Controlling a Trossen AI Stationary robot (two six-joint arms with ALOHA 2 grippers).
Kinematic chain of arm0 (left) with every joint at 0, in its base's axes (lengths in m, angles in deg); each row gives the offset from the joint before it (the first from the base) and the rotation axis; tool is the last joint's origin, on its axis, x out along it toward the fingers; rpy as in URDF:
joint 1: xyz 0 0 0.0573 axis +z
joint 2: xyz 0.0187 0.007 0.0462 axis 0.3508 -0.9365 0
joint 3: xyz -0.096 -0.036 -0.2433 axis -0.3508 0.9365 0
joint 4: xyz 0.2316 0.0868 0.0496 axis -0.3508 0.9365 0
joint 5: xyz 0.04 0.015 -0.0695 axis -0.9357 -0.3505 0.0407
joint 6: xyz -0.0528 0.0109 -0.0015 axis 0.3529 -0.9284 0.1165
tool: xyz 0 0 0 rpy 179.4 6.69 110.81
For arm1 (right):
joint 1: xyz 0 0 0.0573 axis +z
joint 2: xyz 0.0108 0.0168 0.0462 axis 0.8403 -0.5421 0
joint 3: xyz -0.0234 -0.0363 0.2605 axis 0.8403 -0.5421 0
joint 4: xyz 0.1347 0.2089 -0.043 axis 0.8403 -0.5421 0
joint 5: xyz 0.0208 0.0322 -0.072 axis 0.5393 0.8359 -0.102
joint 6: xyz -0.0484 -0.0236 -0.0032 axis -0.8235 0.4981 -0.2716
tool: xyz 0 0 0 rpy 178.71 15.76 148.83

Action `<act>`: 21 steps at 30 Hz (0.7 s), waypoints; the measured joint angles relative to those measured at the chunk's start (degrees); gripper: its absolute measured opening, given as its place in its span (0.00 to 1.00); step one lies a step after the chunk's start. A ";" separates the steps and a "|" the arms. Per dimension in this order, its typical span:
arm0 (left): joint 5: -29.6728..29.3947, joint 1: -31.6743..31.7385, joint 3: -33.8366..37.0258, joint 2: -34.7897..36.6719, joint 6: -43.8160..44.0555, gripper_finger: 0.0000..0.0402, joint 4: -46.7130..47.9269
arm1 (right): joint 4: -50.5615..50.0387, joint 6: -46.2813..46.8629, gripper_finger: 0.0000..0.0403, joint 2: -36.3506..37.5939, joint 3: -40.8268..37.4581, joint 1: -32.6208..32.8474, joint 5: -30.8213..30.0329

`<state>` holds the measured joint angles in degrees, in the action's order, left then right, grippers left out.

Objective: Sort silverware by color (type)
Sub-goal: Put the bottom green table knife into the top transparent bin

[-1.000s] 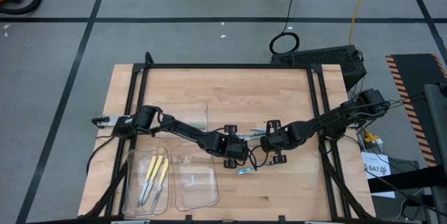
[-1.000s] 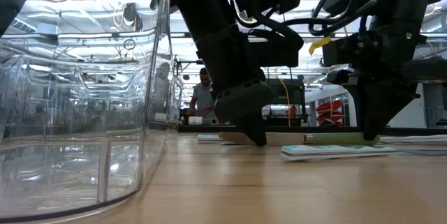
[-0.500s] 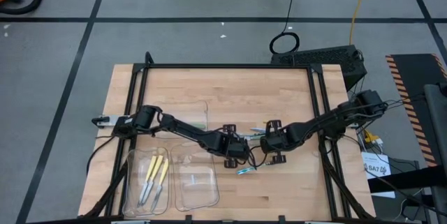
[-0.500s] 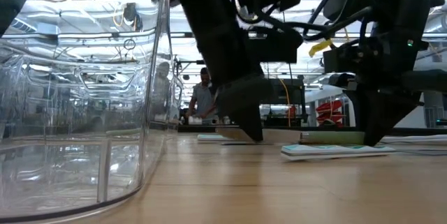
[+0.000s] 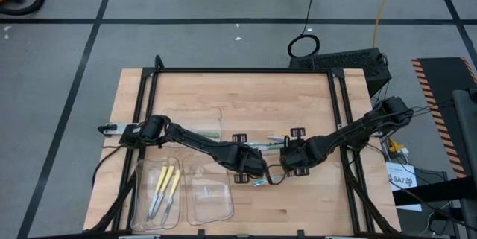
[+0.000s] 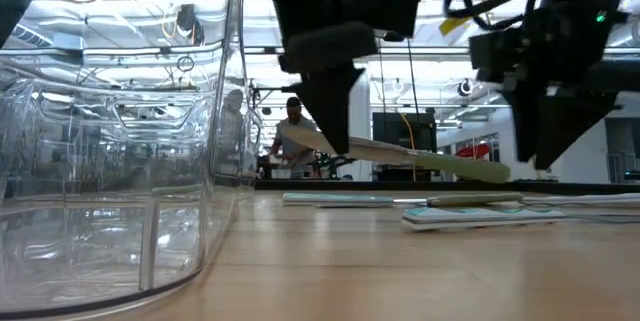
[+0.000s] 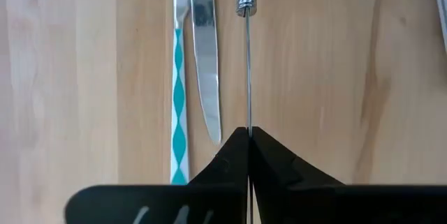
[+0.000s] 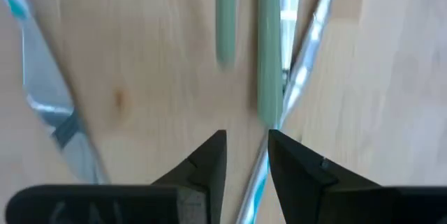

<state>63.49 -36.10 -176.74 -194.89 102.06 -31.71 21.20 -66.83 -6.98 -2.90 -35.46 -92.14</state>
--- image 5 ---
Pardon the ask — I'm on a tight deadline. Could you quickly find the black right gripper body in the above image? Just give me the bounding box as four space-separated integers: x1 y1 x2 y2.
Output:
279 127 325 177

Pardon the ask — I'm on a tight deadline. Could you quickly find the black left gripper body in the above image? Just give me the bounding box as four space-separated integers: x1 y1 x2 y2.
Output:
230 133 268 184

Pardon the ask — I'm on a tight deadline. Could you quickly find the teal-patterned spoon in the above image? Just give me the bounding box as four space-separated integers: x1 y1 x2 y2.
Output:
252 173 286 188

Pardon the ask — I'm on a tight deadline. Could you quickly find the green-handled knife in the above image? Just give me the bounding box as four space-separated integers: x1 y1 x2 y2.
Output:
192 130 221 138

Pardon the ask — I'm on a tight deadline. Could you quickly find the yellow-handled cutlery piece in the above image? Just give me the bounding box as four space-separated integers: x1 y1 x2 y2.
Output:
159 169 181 228
146 165 169 222
151 165 176 220

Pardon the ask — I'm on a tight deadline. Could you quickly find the clear plastic tray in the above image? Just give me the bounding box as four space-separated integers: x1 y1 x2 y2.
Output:
130 156 183 232
159 105 224 149
181 152 236 227

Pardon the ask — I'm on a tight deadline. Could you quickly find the white paper sign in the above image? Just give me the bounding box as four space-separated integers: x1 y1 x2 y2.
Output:
385 161 423 213

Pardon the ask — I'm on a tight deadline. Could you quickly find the black hazard-striped platform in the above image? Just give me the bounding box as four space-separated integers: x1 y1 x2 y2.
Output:
411 56 477 179

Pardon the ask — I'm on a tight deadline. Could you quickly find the dark grey stand beam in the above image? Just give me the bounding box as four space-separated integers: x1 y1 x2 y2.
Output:
452 88 477 239

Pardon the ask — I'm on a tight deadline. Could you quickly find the black sleeved cable bundle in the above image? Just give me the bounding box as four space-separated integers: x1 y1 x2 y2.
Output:
338 144 402 235
86 145 139 233

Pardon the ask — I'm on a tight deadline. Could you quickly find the black table frame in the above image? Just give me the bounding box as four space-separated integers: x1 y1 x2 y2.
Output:
111 54 378 238

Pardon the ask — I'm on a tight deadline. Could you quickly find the yellow cable connector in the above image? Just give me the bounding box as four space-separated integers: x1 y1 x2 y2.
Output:
387 138 406 155

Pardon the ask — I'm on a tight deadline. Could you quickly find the black hanging cable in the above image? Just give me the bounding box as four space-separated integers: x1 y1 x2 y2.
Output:
285 0 321 59

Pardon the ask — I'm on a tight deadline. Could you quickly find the silver mounting bracket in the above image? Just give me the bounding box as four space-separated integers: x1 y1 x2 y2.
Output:
97 121 130 137

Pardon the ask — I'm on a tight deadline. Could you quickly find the yellow hanging cable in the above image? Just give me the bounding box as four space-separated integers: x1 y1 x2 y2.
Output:
372 0 397 49

